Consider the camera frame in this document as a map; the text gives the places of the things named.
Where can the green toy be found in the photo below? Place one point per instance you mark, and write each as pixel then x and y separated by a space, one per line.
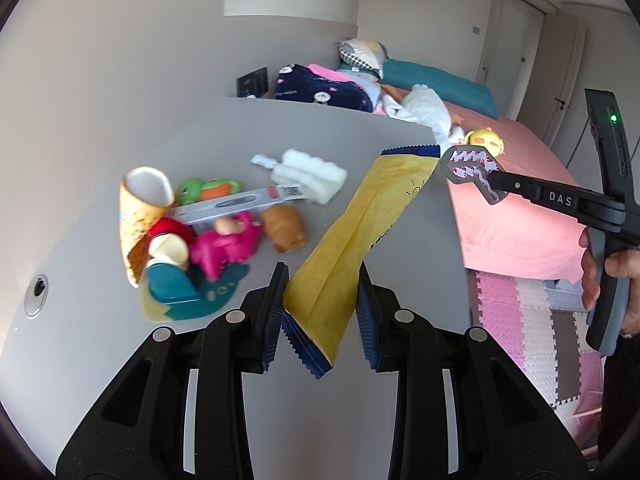
pixel 200 189

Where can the yellow snack packet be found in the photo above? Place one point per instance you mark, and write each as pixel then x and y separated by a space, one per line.
pixel 350 240

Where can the pink cloth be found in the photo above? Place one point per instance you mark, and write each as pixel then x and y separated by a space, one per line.
pixel 327 72

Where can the pink and white foam mat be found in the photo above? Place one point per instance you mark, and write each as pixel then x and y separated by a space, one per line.
pixel 520 340

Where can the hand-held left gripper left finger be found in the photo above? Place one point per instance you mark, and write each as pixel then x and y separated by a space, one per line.
pixel 272 320

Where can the yellow plush toy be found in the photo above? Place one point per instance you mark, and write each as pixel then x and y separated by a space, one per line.
pixel 485 141

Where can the pink plastic toy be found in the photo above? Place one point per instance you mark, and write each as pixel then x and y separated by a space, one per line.
pixel 227 250

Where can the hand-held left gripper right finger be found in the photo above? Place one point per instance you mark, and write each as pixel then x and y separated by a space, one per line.
pixel 367 325

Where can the brown bear toy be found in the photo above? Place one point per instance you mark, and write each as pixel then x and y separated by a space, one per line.
pixel 284 227

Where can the light blue cloth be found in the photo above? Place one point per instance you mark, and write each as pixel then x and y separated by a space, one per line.
pixel 367 91

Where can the red and cream toy figure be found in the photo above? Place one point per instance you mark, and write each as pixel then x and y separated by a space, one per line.
pixel 167 237

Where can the navy printed blanket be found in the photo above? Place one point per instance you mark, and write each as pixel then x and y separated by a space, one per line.
pixel 320 91

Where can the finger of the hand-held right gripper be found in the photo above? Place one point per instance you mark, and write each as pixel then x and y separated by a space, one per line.
pixel 470 166

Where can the plaid pillow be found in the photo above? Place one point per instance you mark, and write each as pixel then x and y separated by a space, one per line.
pixel 362 55

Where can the white cardboard box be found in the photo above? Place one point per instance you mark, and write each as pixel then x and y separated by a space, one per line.
pixel 230 204

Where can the person's right forearm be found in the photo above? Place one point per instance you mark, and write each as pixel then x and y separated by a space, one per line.
pixel 620 400

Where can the person's right hand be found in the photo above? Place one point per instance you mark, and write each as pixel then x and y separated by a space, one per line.
pixel 590 270

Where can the black wall socket panel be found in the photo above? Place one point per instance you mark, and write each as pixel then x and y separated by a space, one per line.
pixel 251 81

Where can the white crumpled tissue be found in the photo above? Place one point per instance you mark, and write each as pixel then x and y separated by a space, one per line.
pixel 312 176

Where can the yellow printed paper cup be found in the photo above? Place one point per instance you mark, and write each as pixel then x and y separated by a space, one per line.
pixel 137 220

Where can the white wardrobe door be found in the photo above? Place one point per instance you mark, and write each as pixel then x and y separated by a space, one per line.
pixel 510 50

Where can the small white wrapper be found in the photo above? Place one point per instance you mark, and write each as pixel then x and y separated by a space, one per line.
pixel 262 160

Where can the pink bed sheet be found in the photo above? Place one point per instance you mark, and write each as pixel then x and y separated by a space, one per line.
pixel 520 230

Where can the teal pillow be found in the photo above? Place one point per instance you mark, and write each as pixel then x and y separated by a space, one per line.
pixel 440 85

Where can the beige room door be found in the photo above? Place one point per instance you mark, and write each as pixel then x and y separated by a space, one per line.
pixel 560 70

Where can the teal plastic toy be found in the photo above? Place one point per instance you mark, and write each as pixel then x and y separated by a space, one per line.
pixel 172 290

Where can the white garment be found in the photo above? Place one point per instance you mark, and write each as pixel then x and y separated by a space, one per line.
pixel 425 107

